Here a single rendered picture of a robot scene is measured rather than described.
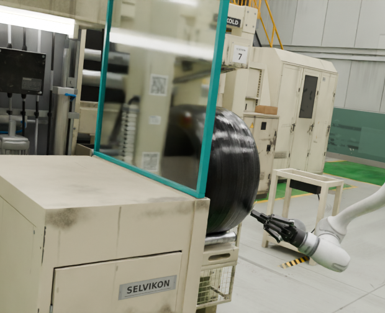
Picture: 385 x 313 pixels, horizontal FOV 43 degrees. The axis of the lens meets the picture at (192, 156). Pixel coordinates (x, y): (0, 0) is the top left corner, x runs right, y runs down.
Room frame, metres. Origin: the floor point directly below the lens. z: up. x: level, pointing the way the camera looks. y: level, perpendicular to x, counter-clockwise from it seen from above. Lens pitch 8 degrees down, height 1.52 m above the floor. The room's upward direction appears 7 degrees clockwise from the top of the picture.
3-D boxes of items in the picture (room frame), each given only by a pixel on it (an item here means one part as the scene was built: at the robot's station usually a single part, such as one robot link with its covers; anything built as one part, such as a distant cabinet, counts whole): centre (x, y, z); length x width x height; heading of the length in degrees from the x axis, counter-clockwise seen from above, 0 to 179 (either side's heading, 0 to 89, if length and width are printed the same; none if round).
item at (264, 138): (7.00, -0.70, 0.62); 0.91 x 0.58 x 1.25; 138
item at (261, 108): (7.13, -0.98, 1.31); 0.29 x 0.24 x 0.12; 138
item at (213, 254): (1.94, -0.08, 0.84); 0.36 x 0.09 x 0.06; 128
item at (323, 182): (4.72, -1.14, 0.40); 0.60 x 0.35 x 0.80; 48
